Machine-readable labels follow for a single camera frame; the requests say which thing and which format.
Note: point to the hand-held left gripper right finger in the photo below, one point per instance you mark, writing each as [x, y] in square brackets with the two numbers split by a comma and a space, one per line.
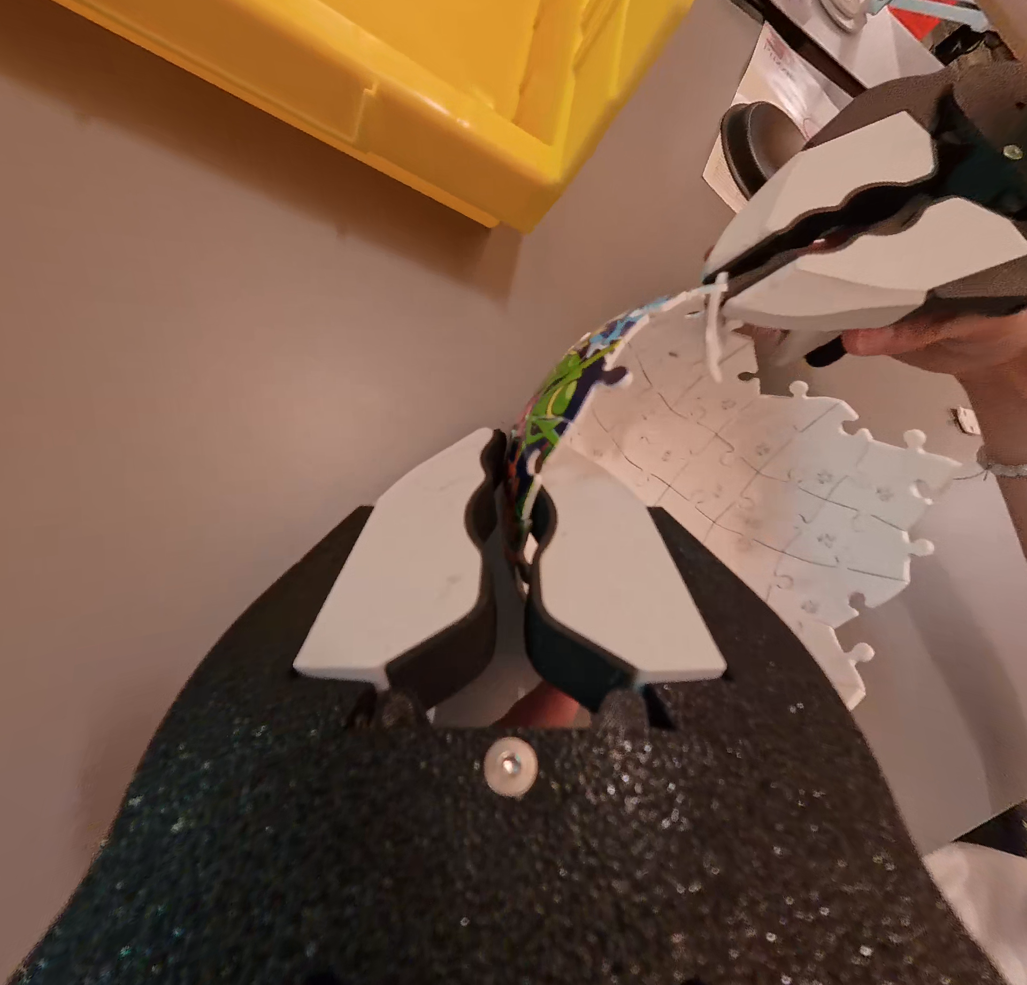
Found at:
[626, 592]

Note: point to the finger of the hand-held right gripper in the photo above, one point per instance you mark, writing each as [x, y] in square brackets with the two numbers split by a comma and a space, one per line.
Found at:
[907, 263]
[850, 166]

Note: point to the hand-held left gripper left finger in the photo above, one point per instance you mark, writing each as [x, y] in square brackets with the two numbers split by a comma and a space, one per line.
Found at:
[401, 584]

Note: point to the white puzzle piece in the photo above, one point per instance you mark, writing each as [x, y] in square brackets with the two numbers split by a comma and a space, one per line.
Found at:
[716, 335]

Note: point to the colourful puzzle ball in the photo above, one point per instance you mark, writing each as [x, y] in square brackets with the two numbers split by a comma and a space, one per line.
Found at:
[802, 487]

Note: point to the person's right forearm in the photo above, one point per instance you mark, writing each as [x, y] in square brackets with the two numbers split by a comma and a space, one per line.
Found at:
[1007, 423]

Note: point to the black round ball stand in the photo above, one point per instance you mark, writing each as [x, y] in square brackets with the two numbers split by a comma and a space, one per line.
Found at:
[762, 146]

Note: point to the person's right hand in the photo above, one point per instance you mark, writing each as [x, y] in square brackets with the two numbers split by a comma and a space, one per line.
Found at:
[963, 347]

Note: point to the person's left hand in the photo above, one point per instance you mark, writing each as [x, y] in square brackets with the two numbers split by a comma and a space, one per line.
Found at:
[542, 708]

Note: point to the printed instruction sheet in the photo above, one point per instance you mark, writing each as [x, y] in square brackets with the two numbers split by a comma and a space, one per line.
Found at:
[782, 78]

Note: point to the white clothing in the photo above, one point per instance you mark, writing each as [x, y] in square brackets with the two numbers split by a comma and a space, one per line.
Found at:
[983, 913]

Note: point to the yellow plastic bin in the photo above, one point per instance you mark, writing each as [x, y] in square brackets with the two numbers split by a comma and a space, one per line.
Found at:
[337, 46]

